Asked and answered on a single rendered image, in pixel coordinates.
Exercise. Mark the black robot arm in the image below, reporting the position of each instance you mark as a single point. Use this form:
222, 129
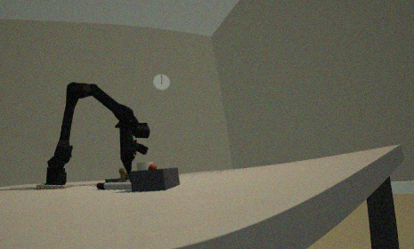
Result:
55, 172

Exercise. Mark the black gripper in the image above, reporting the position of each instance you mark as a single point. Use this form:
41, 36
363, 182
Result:
127, 151

